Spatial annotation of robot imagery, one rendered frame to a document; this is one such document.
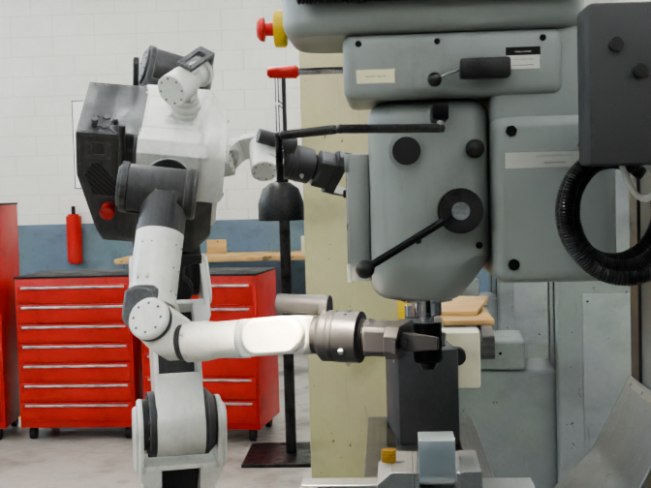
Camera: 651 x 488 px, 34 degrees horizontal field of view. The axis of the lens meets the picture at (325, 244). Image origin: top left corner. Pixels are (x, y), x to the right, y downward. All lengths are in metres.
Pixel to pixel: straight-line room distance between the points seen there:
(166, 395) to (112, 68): 8.97
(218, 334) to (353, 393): 1.72
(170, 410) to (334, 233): 1.33
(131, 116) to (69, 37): 9.12
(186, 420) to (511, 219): 0.95
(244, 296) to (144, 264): 4.34
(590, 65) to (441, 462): 0.59
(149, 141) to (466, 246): 0.75
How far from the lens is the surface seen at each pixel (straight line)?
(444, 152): 1.69
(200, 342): 1.90
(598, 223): 1.70
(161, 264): 1.99
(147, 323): 1.93
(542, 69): 1.69
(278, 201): 1.66
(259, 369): 6.39
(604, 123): 1.45
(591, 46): 1.45
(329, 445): 3.61
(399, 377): 2.13
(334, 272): 3.52
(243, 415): 6.44
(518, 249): 1.68
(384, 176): 1.70
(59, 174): 11.28
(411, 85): 1.67
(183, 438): 2.34
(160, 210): 2.03
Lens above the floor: 1.50
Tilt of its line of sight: 3 degrees down
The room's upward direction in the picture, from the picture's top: 2 degrees counter-clockwise
